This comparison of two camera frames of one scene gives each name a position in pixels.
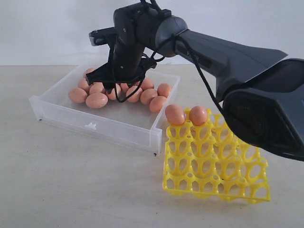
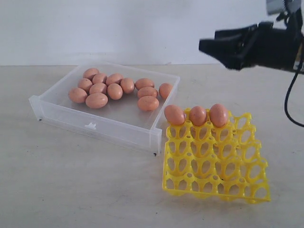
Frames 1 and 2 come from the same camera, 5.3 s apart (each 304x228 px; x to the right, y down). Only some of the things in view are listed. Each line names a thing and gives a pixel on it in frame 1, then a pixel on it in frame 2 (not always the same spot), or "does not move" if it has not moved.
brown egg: (198, 115) does not move
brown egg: (136, 96) → (218, 115)
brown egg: (175, 115) does not move
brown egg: (77, 95) does not move
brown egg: (147, 94) does not move
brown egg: (83, 84) does not move
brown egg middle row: (96, 87) does not move
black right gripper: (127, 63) → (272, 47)
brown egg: (156, 103) → (147, 103)
